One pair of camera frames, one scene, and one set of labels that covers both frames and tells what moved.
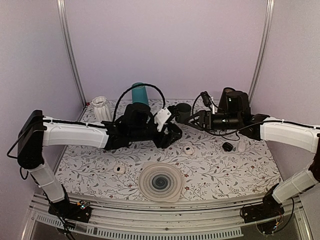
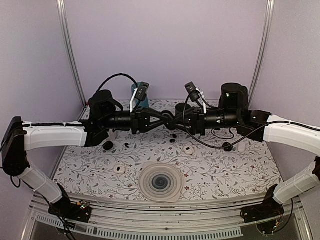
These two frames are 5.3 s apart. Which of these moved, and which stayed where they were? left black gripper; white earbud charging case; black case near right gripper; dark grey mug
Moved: left black gripper
Stayed: black case near right gripper; dark grey mug; white earbud charging case
